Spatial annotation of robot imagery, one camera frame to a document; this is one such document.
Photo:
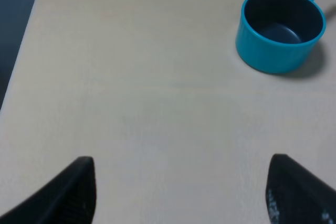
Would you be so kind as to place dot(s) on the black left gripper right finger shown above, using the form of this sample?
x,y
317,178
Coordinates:
x,y
295,195

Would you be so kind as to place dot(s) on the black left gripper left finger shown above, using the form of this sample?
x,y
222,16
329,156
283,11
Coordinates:
x,y
70,197

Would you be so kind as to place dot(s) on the teal measuring cup with handle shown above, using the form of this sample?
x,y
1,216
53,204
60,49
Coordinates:
x,y
277,36

